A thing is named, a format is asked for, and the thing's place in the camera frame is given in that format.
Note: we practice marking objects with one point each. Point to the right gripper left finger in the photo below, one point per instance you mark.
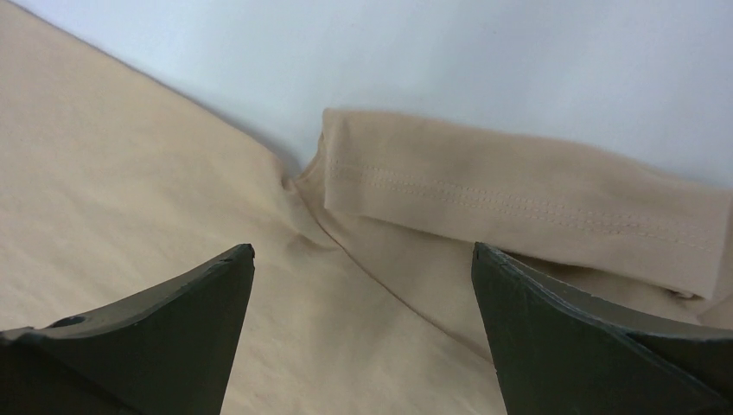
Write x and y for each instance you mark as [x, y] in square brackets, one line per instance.
[168, 349]

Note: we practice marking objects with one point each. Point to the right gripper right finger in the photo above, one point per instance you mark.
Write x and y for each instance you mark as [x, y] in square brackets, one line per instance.
[560, 350]

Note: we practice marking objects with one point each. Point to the beige t-shirt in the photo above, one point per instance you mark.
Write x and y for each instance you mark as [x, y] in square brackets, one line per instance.
[362, 301]

